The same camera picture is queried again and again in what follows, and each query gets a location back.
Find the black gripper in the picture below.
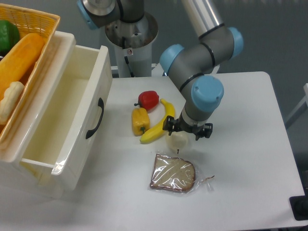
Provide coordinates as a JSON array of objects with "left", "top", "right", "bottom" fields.
[{"left": 163, "top": 115, "right": 213, "bottom": 141}]

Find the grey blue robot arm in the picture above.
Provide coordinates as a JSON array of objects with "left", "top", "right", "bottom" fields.
[{"left": 77, "top": 0, "right": 244, "bottom": 139}]

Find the yellow banana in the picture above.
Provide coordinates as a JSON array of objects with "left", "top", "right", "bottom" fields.
[{"left": 140, "top": 99, "right": 175, "bottom": 144}]

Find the bagged bread slice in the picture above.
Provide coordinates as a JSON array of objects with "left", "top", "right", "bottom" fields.
[{"left": 149, "top": 153, "right": 215, "bottom": 194}]

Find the yellow bell pepper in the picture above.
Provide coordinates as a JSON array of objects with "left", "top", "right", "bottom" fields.
[{"left": 131, "top": 108, "right": 150, "bottom": 136}]

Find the red bell pepper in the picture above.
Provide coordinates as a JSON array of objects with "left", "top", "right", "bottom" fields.
[{"left": 134, "top": 90, "right": 159, "bottom": 111}]

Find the white plastic drawer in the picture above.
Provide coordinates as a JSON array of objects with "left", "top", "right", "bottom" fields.
[{"left": 35, "top": 46, "right": 112, "bottom": 198}]

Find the black object at edge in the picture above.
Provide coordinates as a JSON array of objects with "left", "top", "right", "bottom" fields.
[{"left": 289, "top": 195, "right": 308, "bottom": 221}]

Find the white drawer cabinet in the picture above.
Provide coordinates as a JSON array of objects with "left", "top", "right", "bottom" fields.
[{"left": 0, "top": 31, "right": 76, "bottom": 197}]

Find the pale bread roll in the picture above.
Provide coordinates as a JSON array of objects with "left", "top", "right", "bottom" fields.
[{"left": 0, "top": 81, "right": 25, "bottom": 125}]

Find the orange baguette loaf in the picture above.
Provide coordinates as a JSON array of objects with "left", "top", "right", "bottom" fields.
[{"left": 0, "top": 33, "right": 45, "bottom": 99}]

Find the yellow woven basket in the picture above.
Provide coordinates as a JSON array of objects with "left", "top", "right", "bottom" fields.
[{"left": 0, "top": 3, "right": 60, "bottom": 148}]

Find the green bell pepper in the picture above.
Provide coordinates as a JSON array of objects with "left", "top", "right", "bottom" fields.
[{"left": 0, "top": 20, "right": 20, "bottom": 57}]

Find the black drawer handle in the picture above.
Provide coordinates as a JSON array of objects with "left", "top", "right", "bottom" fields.
[{"left": 85, "top": 97, "right": 104, "bottom": 139}]

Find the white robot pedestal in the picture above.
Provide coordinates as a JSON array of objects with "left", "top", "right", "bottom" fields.
[{"left": 105, "top": 12, "right": 158, "bottom": 78}]

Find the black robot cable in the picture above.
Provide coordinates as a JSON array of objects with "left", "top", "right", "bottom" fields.
[{"left": 121, "top": 36, "right": 135, "bottom": 78}]

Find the white frame at right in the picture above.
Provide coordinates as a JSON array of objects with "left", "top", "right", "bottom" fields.
[{"left": 284, "top": 83, "right": 308, "bottom": 129}]

